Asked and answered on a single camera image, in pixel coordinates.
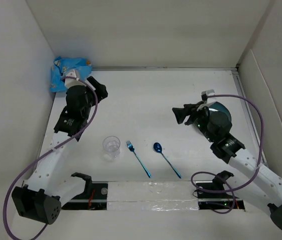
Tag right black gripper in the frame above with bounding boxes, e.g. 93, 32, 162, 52
172, 101, 215, 143

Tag blue astronaut print placemat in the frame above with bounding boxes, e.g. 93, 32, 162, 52
50, 56, 92, 93

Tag blue metal spoon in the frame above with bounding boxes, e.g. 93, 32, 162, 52
153, 142, 182, 179

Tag clear plastic cup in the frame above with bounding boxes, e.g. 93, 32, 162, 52
103, 135, 121, 162

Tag teal ceramic plate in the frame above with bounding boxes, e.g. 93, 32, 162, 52
209, 101, 232, 122

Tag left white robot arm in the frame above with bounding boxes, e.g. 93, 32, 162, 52
12, 76, 108, 225

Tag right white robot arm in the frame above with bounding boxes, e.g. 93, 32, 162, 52
172, 102, 282, 230

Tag blue metal fork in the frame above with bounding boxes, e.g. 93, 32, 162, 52
126, 140, 152, 178

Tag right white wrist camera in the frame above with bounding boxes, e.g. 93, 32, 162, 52
198, 89, 215, 110

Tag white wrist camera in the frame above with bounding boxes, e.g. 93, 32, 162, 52
65, 69, 80, 80
198, 89, 215, 110

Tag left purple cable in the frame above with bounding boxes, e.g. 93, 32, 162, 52
2, 76, 99, 240

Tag purple cable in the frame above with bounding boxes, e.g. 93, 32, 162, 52
2, 76, 99, 240
190, 93, 265, 214

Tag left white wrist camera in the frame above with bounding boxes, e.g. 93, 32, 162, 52
65, 69, 80, 80

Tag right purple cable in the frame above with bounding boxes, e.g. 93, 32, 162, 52
190, 93, 265, 214

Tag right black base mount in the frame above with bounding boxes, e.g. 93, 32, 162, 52
193, 181, 233, 210

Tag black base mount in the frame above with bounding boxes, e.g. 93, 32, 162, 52
62, 182, 108, 211
193, 181, 233, 210

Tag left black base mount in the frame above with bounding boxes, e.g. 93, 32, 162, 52
62, 182, 108, 211

